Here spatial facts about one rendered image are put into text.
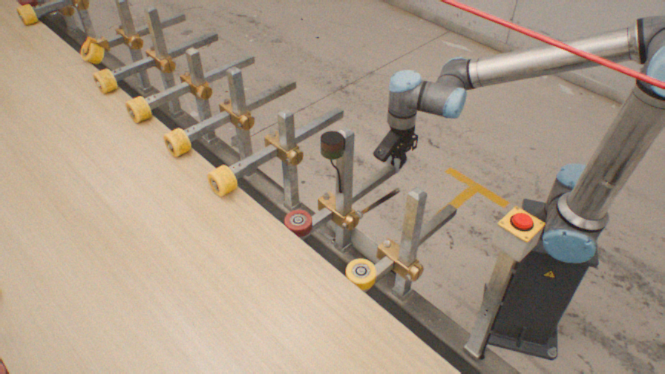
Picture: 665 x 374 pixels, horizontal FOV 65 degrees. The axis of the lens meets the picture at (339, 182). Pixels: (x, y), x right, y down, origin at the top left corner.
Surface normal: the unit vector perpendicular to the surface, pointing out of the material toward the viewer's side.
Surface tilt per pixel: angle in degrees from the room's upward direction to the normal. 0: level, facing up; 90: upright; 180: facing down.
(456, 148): 0
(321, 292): 0
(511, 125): 0
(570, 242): 95
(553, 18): 90
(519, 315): 90
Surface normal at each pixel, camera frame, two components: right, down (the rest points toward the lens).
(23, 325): 0.01, -0.73
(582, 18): -0.72, 0.48
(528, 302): -0.28, 0.66
